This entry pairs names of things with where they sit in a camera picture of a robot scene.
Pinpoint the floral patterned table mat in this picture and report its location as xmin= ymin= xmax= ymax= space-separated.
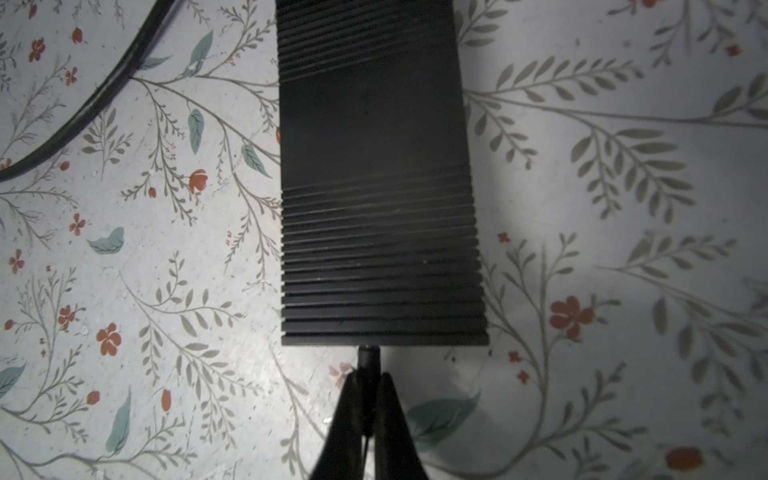
xmin=1 ymin=1 xmax=767 ymax=479

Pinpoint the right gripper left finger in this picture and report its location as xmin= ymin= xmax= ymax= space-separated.
xmin=310 ymin=371 xmax=364 ymax=480

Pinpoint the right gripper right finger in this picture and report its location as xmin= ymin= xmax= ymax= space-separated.
xmin=373 ymin=373 xmax=428 ymax=480

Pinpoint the thick black ethernet cable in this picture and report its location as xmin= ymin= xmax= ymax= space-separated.
xmin=0 ymin=0 xmax=179 ymax=183

